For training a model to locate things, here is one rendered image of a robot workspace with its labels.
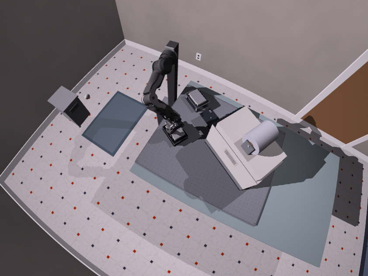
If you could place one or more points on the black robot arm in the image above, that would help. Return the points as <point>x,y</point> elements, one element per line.
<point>160,68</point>

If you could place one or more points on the pale grey cylinder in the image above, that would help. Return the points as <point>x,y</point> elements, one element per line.
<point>261,136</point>

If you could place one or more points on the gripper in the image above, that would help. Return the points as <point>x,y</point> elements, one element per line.
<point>172,127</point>

